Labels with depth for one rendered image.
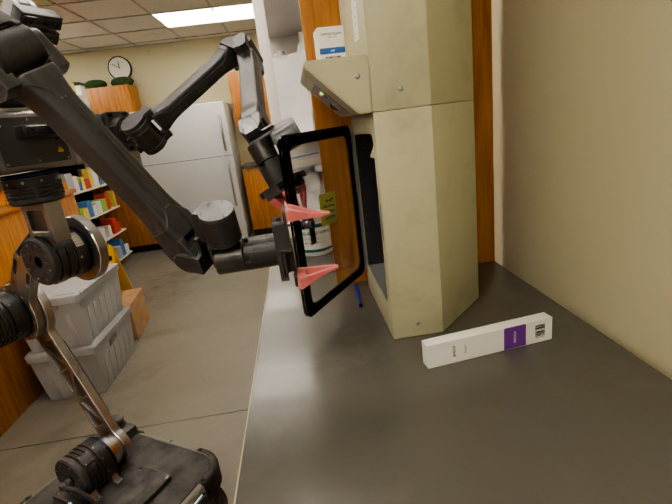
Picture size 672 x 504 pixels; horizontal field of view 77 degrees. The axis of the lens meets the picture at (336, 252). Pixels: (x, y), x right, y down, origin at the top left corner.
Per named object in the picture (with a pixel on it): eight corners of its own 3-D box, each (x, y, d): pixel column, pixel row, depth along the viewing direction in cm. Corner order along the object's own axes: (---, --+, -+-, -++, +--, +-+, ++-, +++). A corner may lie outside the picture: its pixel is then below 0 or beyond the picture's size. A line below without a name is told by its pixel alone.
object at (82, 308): (132, 305, 304) (119, 261, 294) (94, 347, 246) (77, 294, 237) (72, 313, 302) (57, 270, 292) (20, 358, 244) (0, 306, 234)
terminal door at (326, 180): (365, 271, 120) (349, 124, 108) (307, 320, 95) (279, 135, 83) (362, 271, 120) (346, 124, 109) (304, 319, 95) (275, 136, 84)
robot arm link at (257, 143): (248, 147, 101) (242, 143, 96) (273, 132, 101) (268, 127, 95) (263, 172, 102) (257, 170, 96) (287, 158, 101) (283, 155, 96)
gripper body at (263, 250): (282, 222, 69) (237, 229, 69) (292, 280, 72) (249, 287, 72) (283, 215, 76) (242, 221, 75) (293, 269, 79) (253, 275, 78)
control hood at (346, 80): (350, 116, 109) (345, 74, 106) (373, 112, 78) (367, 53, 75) (305, 121, 108) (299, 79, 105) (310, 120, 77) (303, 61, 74)
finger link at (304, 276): (335, 244, 71) (279, 253, 71) (341, 284, 73) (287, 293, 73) (332, 235, 78) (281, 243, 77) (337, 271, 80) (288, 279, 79)
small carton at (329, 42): (341, 64, 85) (338, 31, 83) (346, 60, 80) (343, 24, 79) (317, 66, 84) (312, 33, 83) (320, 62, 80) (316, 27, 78)
